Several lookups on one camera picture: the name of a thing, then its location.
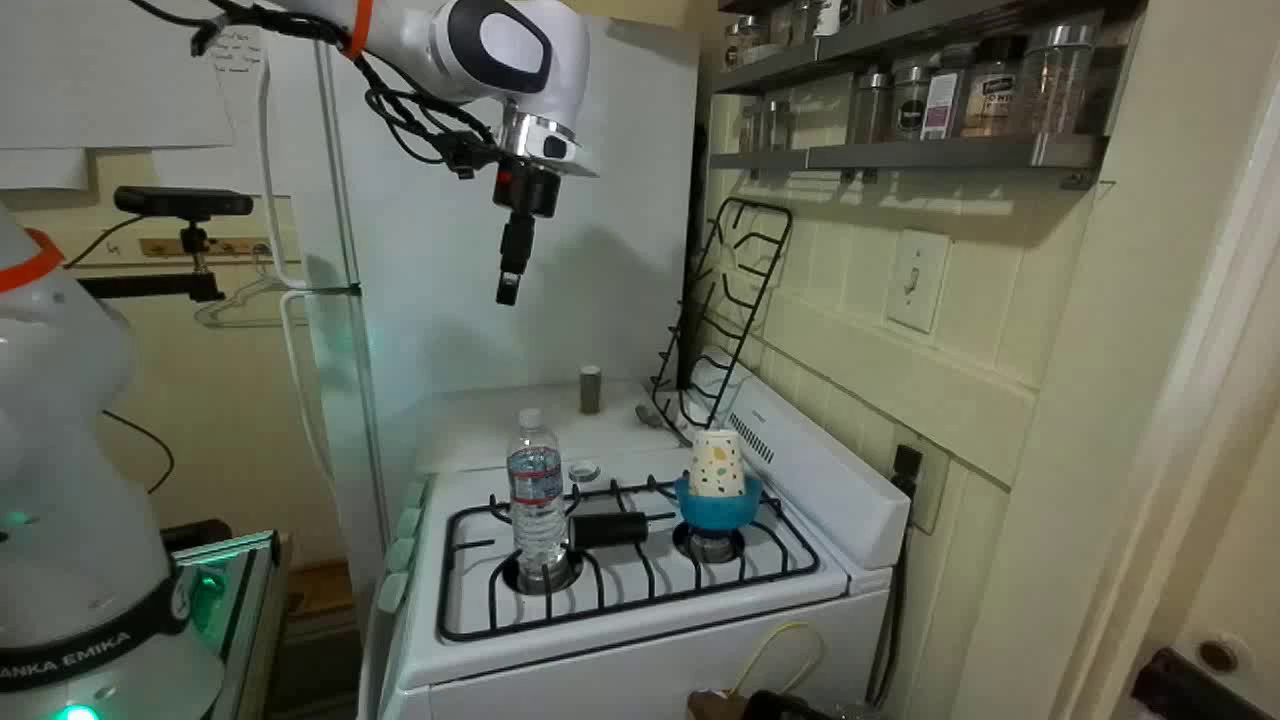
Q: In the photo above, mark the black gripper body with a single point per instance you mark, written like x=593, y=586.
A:
x=531, y=186

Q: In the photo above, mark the small grey spice jar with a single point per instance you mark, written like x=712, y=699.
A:
x=589, y=390

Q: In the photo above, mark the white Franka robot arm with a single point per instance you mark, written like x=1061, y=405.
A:
x=505, y=54

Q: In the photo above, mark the small clear spice jar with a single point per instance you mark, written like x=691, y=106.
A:
x=776, y=123
x=868, y=106

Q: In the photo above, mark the white stove knob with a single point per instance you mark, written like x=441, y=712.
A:
x=391, y=592
x=412, y=519
x=402, y=554

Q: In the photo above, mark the black flat stove grate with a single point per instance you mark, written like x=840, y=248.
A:
x=643, y=574

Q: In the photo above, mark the white gas stove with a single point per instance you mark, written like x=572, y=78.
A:
x=802, y=467

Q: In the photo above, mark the dark spice jar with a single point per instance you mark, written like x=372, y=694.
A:
x=910, y=101

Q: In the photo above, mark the white labelled spice jar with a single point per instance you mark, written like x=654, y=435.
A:
x=940, y=101

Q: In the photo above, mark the brown spice jar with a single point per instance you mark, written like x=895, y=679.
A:
x=993, y=89

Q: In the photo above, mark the white refrigerator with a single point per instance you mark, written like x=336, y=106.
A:
x=441, y=265

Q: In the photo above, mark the white bottle cap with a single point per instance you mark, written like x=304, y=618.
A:
x=586, y=468

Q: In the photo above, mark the clear plastic water bottle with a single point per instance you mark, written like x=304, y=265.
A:
x=539, y=493

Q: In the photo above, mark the small black box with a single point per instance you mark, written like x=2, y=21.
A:
x=610, y=529

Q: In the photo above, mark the spotted white paper cup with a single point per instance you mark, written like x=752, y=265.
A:
x=716, y=460

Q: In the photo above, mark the blue bowl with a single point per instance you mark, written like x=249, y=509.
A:
x=716, y=509

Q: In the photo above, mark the brown object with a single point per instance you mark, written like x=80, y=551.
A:
x=746, y=707

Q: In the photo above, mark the tall clear glass jar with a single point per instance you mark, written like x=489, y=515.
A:
x=1064, y=83

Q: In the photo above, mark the round door lock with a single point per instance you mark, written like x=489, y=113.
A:
x=1218, y=658

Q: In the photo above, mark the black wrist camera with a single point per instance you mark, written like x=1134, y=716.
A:
x=470, y=154

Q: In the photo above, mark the beige wall outlet strip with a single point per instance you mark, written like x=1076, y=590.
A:
x=241, y=245

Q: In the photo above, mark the black stereo camera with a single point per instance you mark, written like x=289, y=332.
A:
x=182, y=203

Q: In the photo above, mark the black camera stand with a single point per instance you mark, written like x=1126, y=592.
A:
x=144, y=285

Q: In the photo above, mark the grey wall spice shelf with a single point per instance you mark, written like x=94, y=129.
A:
x=907, y=159

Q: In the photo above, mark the white light switch plate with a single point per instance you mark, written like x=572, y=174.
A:
x=919, y=281

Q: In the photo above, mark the black wall plug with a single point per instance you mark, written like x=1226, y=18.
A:
x=907, y=468

